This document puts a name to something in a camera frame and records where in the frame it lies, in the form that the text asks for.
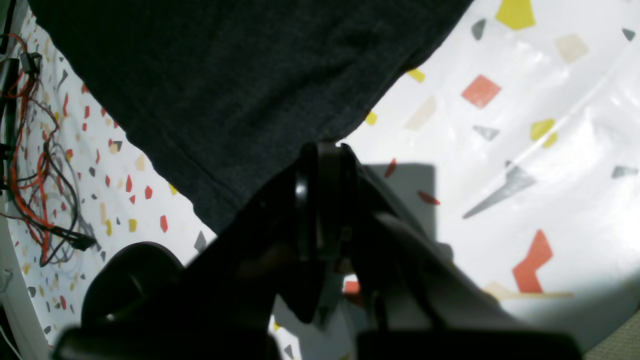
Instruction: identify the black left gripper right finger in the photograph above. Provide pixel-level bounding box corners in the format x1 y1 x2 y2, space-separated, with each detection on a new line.
318 143 582 360

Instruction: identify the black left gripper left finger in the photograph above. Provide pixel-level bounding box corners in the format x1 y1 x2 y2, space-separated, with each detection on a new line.
55 143 321 360

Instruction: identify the dark grey T-shirt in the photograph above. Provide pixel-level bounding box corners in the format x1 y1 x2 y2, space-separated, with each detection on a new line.
29 0 471 234

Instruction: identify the red and black wire bundle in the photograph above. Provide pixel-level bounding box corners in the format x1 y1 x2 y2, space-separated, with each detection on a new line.
0 32 98 268

